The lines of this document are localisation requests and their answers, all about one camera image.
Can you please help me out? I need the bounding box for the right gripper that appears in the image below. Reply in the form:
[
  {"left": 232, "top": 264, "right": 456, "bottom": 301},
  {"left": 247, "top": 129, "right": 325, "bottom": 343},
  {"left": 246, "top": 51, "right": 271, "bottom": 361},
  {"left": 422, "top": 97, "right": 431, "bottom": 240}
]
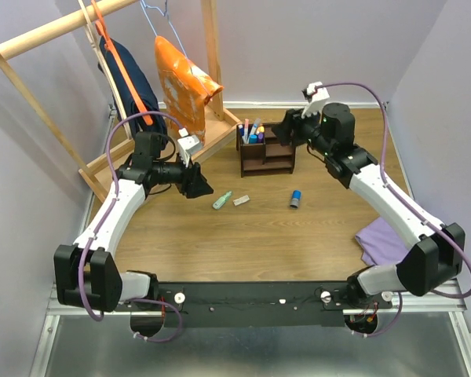
[{"left": 270, "top": 103, "right": 332, "bottom": 157}]

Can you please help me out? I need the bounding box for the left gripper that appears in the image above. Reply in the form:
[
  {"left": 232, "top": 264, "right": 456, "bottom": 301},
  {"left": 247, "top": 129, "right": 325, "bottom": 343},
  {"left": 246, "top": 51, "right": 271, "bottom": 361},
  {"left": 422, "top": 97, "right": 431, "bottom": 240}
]
[{"left": 153, "top": 149, "right": 214, "bottom": 198}]

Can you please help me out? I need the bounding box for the green correction tape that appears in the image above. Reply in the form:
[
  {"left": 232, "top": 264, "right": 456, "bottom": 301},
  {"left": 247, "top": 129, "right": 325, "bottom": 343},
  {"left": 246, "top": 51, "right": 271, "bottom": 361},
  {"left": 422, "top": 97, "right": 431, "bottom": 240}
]
[{"left": 212, "top": 191, "right": 232, "bottom": 210}]

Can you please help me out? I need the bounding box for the white pink marker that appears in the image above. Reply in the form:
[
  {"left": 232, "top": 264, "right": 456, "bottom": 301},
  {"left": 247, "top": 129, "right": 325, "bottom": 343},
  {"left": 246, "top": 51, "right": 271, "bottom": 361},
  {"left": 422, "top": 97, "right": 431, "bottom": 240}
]
[{"left": 243, "top": 119, "right": 249, "bottom": 139}]

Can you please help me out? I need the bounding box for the white dark-blue marker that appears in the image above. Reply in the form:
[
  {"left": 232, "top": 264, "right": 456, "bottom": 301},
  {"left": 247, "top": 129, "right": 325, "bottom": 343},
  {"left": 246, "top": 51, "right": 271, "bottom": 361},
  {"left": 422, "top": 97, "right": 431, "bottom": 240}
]
[{"left": 238, "top": 124, "right": 245, "bottom": 144}]

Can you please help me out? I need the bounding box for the blue grey glue stick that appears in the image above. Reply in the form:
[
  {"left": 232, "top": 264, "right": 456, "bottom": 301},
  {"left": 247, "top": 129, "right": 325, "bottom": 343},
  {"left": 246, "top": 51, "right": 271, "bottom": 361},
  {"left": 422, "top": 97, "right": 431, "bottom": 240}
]
[{"left": 290, "top": 190, "right": 301, "bottom": 209}]

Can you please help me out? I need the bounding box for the white blue marker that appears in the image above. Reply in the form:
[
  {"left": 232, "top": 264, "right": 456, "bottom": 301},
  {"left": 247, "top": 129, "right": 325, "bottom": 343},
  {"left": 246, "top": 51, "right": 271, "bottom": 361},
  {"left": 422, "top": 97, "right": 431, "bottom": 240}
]
[{"left": 250, "top": 125, "right": 258, "bottom": 137}]

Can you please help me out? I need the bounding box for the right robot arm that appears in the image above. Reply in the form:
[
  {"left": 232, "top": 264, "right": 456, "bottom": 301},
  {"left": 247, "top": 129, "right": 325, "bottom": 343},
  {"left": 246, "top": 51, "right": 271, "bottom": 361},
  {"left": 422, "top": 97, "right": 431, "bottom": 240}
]
[{"left": 272, "top": 103, "right": 466, "bottom": 308}]

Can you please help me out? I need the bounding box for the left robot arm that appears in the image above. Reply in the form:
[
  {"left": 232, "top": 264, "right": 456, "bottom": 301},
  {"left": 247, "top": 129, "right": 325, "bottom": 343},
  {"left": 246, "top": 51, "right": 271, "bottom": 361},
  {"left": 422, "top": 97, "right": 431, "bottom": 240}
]
[{"left": 53, "top": 130, "right": 213, "bottom": 315}]

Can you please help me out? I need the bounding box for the brown wooden desk organizer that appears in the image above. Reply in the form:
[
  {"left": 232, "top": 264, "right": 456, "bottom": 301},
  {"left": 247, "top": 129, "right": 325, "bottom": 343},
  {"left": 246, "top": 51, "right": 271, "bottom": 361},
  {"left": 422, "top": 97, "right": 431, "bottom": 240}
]
[{"left": 236, "top": 123, "right": 296, "bottom": 178}]

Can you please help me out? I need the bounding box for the white eraser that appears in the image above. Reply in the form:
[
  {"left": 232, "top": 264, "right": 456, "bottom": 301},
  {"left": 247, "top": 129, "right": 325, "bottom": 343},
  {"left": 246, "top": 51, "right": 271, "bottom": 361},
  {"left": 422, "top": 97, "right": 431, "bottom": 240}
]
[{"left": 233, "top": 195, "right": 250, "bottom": 207}]

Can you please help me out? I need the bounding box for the wooden clothes rack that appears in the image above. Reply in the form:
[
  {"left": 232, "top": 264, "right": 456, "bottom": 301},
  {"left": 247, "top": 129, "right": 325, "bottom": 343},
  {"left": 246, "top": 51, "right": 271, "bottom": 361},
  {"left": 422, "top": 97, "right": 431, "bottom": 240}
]
[{"left": 0, "top": 1, "right": 239, "bottom": 201}]

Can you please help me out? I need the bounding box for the orange patterned garment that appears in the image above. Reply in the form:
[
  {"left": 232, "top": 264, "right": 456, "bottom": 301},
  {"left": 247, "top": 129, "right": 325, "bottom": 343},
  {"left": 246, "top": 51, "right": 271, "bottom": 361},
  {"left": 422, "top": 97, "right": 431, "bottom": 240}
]
[{"left": 155, "top": 36, "right": 223, "bottom": 142}]

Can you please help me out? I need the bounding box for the navy blue garment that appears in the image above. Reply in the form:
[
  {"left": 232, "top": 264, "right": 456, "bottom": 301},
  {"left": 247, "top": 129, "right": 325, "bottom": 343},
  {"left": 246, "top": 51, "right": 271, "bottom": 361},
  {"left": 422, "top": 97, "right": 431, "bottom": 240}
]
[{"left": 99, "top": 38, "right": 167, "bottom": 137}]

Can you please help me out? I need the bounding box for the purple cloth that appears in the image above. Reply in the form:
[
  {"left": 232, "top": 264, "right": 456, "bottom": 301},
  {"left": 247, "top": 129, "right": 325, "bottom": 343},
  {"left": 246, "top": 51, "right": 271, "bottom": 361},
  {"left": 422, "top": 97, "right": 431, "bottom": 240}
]
[{"left": 355, "top": 217, "right": 408, "bottom": 266}]

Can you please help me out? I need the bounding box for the orange hanger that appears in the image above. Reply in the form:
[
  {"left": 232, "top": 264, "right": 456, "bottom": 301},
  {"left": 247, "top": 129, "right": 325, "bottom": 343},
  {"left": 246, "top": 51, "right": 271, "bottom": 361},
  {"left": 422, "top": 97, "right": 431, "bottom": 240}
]
[{"left": 91, "top": 0, "right": 147, "bottom": 112}]

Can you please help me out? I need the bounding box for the beige hanger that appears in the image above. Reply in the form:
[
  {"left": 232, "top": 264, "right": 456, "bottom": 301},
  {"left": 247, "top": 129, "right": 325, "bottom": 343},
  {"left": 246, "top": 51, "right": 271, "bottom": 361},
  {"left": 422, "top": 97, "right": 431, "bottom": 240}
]
[{"left": 78, "top": 0, "right": 126, "bottom": 119}]

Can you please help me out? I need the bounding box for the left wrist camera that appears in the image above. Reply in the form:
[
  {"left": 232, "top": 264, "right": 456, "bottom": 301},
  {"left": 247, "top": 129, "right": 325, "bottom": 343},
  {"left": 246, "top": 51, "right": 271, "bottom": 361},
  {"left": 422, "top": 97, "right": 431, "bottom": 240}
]
[{"left": 177, "top": 128, "right": 203, "bottom": 167}]

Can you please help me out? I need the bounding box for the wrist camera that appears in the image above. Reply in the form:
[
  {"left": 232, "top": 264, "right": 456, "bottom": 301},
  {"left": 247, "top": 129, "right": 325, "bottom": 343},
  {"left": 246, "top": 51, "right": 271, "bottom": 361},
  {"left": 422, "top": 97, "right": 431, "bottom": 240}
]
[
  {"left": 177, "top": 128, "right": 203, "bottom": 167},
  {"left": 301, "top": 82, "right": 330, "bottom": 119}
]

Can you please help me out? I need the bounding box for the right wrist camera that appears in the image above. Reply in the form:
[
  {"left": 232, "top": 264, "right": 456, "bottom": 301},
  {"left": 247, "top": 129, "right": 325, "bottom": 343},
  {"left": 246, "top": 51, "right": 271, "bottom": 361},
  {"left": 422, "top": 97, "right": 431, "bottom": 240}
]
[{"left": 301, "top": 82, "right": 330, "bottom": 119}]

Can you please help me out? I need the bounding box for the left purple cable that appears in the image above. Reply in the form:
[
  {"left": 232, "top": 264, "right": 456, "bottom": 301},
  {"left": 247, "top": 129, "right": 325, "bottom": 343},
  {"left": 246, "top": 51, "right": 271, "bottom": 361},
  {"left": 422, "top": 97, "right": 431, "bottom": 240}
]
[{"left": 78, "top": 110, "right": 188, "bottom": 343}]

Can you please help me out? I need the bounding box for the purple cable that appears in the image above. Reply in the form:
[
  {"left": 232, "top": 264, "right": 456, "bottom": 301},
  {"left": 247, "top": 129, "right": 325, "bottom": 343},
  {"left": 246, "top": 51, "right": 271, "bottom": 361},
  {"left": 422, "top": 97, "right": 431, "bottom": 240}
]
[
  {"left": 78, "top": 110, "right": 188, "bottom": 343},
  {"left": 321, "top": 81, "right": 471, "bottom": 339}
]

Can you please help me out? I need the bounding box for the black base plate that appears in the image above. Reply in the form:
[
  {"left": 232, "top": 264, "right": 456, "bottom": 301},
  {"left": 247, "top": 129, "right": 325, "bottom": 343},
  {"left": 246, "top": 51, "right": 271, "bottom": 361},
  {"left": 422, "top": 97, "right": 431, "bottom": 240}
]
[{"left": 152, "top": 280, "right": 376, "bottom": 328}]

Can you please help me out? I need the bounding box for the blue wire hanger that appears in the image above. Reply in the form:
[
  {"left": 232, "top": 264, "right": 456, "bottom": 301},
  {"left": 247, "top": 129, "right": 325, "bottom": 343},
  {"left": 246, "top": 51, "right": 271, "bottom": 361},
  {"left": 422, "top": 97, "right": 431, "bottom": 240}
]
[{"left": 139, "top": 0, "right": 188, "bottom": 57}]

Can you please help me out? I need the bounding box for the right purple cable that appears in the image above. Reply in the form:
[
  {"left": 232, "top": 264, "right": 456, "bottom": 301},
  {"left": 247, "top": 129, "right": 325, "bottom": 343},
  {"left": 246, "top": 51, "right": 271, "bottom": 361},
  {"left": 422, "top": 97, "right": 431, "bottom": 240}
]
[{"left": 321, "top": 81, "right": 471, "bottom": 339}]

